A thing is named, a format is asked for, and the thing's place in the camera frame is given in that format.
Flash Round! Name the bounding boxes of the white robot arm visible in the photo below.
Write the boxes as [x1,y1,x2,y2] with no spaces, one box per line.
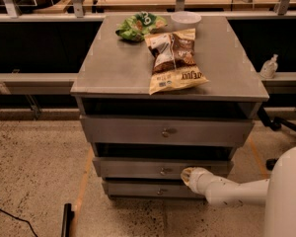
[181,147,296,237]

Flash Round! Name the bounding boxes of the grey wooden drawer cabinet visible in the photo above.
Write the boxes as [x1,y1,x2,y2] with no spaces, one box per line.
[70,14,270,199]

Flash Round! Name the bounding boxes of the grey top drawer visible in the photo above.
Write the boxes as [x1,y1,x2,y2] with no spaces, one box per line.
[81,116,253,147]

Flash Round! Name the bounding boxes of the black office chair base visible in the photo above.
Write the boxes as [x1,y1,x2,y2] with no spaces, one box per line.
[258,107,296,171]

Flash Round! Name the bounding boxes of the brown yellow snack bag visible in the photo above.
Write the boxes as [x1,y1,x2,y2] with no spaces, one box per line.
[145,29,207,95]

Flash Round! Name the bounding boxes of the black bar on floor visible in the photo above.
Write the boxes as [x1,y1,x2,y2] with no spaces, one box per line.
[61,203,74,237]

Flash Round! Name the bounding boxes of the hand sanitizer bottle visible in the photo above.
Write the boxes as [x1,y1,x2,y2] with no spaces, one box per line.
[259,54,278,79]

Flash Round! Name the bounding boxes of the green chip bag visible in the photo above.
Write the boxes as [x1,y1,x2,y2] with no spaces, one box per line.
[115,12,167,42]

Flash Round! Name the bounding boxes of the black floor cable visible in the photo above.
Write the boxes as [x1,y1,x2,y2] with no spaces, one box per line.
[0,191,39,237]

